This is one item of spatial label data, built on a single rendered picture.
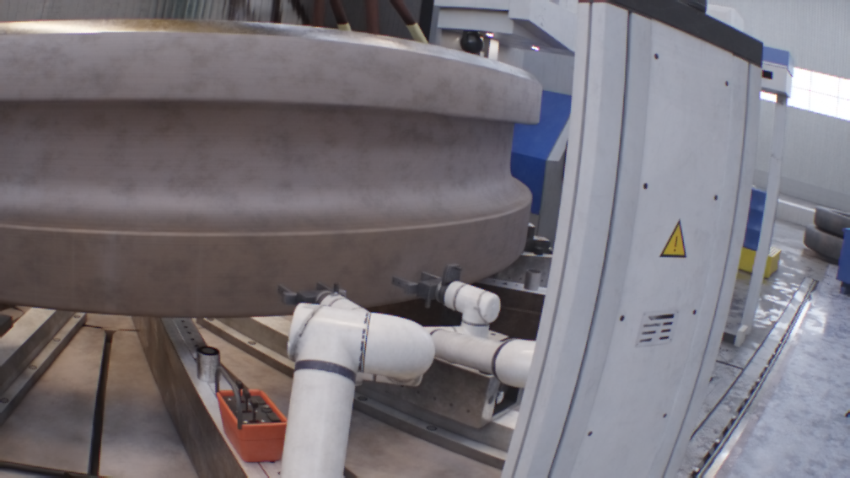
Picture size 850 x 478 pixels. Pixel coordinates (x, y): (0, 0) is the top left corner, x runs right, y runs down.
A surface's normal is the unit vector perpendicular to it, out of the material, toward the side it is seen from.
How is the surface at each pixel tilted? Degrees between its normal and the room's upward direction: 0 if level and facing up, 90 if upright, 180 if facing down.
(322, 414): 50
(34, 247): 90
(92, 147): 90
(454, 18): 90
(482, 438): 90
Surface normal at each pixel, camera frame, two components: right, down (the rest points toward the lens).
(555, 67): -0.66, 0.07
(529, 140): -0.44, -0.55
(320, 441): 0.25, -0.44
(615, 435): 0.37, 0.24
